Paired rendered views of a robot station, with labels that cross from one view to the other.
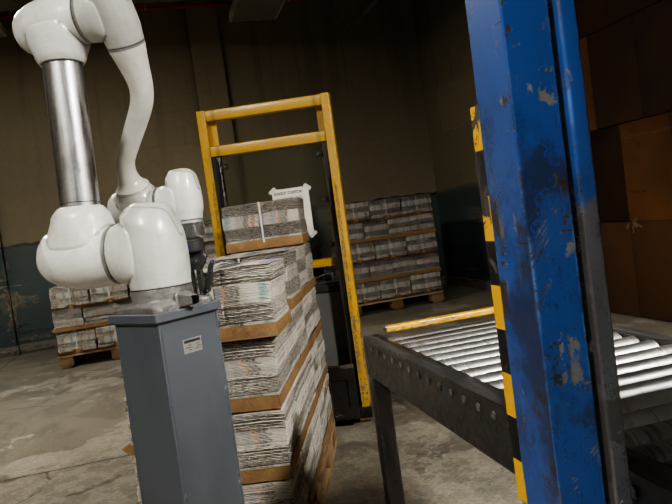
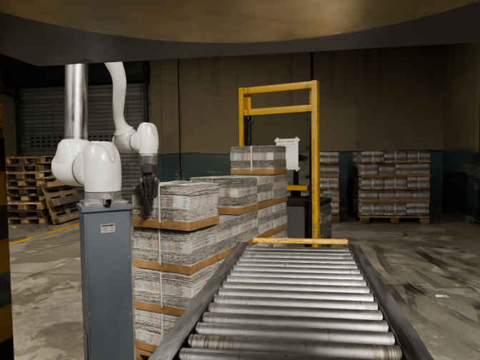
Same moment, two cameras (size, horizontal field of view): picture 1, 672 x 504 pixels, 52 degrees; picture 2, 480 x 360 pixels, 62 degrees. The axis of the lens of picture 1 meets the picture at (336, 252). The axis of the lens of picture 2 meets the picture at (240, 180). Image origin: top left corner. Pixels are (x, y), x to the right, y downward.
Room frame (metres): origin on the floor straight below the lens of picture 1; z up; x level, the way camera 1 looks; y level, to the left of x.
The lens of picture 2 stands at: (0.37, -0.77, 1.19)
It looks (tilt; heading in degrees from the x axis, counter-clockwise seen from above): 3 degrees down; 22
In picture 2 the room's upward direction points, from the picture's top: 1 degrees counter-clockwise
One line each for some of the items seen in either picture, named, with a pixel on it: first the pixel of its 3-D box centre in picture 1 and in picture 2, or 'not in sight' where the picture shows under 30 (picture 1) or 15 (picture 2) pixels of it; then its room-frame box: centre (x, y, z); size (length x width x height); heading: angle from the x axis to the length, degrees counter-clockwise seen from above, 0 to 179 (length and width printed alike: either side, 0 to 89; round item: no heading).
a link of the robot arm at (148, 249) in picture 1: (151, 244); (101, 166); (1.76, 0.47, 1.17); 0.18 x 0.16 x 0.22; 78
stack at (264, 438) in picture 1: (263, 417); (216, 276); (2.71, 0.38, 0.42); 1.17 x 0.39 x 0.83; 176
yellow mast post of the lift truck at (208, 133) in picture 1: (227, 266); (246, 181); (3.90, 0.62, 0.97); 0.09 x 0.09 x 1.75; 86
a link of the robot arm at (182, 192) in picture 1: (180, 195); (146, 138); (2.06, 0.44, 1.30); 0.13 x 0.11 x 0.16; 78
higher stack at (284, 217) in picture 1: (281, 329); (259, 225); (3.44, 0.32, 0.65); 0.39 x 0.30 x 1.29; 86
